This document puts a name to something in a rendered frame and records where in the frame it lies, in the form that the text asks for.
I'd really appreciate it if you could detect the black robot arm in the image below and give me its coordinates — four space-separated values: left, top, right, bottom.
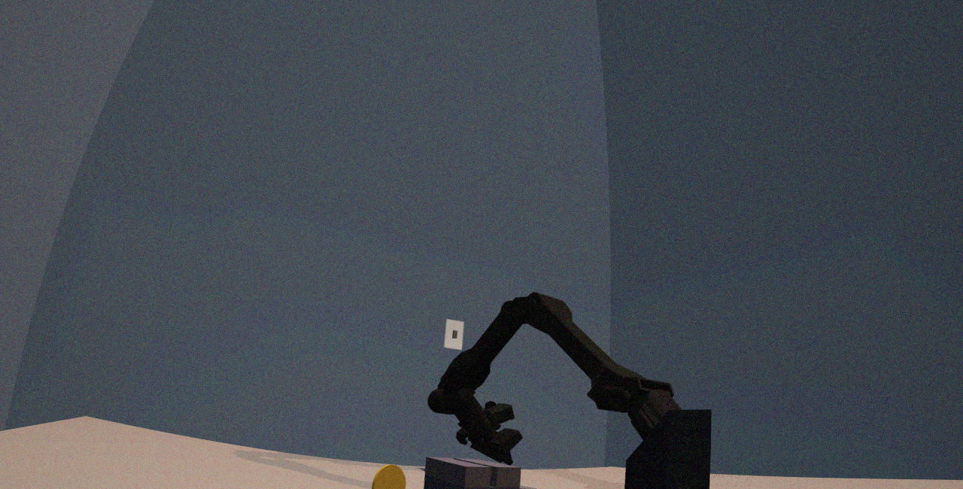
427 292 681 440

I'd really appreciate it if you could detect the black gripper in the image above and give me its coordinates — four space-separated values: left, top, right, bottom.
456 407 522 466

